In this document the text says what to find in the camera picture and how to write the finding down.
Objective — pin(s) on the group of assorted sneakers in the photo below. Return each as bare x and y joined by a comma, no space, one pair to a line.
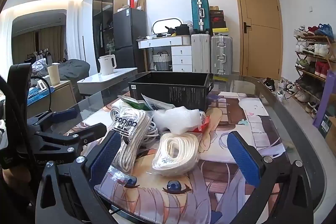
320,49

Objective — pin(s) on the wooden door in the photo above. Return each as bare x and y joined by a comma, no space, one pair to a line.
260,29

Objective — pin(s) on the black pouch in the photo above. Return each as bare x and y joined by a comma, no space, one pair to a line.
181,30

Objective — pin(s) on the purple box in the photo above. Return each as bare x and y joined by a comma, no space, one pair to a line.
325,103

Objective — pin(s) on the black shoe box red logo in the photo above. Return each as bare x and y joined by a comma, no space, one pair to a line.
216,16

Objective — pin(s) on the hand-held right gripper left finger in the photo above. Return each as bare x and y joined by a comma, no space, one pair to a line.
105,154

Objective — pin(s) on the black yellow shoe box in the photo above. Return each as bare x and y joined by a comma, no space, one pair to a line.
220,31

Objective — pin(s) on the wooden bedside cabinet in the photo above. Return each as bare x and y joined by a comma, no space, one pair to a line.
63,96

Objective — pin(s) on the white packet with red edges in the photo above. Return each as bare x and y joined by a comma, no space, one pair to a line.
176,119

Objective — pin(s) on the wooden shoe rack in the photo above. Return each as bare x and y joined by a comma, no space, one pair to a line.
313,74

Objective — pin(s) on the oval mirror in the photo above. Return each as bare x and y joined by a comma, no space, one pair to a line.
162,26

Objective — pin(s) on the small white box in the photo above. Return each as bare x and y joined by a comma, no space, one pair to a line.
43,85

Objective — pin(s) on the blue bag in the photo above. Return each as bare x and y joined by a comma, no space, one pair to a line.
39,98

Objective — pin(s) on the open cardboard box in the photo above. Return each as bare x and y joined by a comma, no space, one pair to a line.
141,2

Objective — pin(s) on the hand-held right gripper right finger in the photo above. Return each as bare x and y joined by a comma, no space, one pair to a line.
244,158

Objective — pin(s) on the beige cylindrical bin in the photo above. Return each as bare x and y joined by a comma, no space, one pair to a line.
53,74

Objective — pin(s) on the woven white grey basket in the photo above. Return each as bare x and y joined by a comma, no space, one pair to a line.
161,60

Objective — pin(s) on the person's left forearm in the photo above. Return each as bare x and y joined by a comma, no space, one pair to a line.
13,200

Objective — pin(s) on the white electric kettle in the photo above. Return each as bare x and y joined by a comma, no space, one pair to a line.
106,66

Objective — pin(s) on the clothes rack with clothes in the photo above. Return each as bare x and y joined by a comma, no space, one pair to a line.
39,54

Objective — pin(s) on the white sheer curtain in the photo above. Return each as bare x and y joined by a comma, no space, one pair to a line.
74,29

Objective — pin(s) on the white low side table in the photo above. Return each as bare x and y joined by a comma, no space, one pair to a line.
110,82

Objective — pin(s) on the teal suitcase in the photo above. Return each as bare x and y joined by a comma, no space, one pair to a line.
200,15

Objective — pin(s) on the silver suitcase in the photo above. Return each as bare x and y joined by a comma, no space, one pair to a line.
221,54

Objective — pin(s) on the white packet dark print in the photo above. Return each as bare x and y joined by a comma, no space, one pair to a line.
153,103

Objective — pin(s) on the white suitcase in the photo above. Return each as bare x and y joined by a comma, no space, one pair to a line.
200,53

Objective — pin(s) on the plain black shoe box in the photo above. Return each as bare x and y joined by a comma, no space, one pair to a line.
218,24

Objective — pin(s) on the dark grey duvet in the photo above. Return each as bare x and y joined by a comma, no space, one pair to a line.
73,69

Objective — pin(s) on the brown cardboard shoe box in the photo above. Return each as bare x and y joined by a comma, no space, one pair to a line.
214,7

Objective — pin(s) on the printed cartoon desk mat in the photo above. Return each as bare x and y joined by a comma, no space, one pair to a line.
210,187

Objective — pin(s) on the white shoelace bundle black print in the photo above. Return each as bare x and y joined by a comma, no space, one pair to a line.
131,140

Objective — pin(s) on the black cardboard box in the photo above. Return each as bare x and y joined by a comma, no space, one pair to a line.
170,92

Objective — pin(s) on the green white packet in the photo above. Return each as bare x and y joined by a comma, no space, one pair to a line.
131,102

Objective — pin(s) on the black fridge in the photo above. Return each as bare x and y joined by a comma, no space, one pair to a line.
128,29

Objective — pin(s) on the black glass cabinet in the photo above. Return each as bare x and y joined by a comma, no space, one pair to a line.
102,8

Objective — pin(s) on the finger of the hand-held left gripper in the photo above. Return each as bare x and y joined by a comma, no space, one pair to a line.
64,114
92,130

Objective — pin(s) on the white dressing table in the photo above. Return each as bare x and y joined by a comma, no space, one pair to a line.
181,56

